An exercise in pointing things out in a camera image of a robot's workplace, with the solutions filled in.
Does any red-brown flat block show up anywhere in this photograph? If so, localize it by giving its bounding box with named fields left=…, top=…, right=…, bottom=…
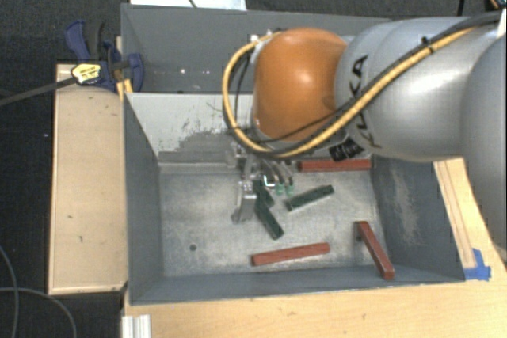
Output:
left=296, top=158, right=373, bottom=173
left=353, top=220, right=396, bottom=282
left=250, top=241, right=331, bottom=268

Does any dark green flat block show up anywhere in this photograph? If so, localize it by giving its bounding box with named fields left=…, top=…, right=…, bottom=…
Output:
left=253, top=180, right=285, bottom=241
left=284, top=184, right=335, bottom=212

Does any black cylinder on white bracket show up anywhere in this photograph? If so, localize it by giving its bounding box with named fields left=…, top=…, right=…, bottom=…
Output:
left=327, top=139, right=364, bottom=164

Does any grey metal bin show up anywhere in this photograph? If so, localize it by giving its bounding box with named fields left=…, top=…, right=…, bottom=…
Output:
left=120, top=2, right=467, bottom=306

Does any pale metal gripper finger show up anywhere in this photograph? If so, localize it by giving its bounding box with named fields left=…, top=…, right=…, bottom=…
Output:
left=230, top=181, right=258, bottom=225

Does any pale wood flat board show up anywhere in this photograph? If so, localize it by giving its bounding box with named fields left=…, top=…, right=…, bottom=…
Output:
left=47, top=63, right=130, bottom=296

